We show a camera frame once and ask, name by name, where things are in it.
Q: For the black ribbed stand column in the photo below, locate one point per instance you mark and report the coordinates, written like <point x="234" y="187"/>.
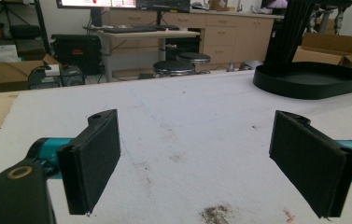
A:
<point x="288" y="31"/>

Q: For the white tissue pack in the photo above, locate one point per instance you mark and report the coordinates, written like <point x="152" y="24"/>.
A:
<point x="6" y="53"/>

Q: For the black round stool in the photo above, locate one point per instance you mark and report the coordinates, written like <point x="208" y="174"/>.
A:
<point x="173" y="67"/>
<point x="194" y="58"/>

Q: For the white felt table mat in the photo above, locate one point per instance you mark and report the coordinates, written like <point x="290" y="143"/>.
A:
<point x="195" y="124"/>

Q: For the large open cardboard box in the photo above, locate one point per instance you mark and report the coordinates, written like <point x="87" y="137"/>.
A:
<point x="329" y="49"/>

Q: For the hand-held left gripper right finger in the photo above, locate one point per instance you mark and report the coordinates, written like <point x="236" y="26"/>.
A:
<point x="310" y="161"/>

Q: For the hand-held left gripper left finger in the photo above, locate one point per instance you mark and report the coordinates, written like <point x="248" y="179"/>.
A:
<point x="92" y="161"/>

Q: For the wooden drawer cabinet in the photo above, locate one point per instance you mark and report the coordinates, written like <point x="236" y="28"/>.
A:
<point x="226" y="34"/>

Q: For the black keyboard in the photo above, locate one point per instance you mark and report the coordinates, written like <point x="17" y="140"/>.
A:
<point x="129" y="30"/>

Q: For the black metal shelf rack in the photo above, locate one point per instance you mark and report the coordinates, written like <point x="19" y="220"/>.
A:
<point x="15" y="18"/>

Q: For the black oval tray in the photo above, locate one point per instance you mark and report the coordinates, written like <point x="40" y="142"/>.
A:
<point x="310" y="81"/>

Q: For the light wooden desk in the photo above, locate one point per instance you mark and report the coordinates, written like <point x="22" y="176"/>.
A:
<point x="152" y="34"/>

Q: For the black equipment case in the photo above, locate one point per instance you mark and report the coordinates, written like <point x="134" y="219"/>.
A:
<point x="75" y="53"/>

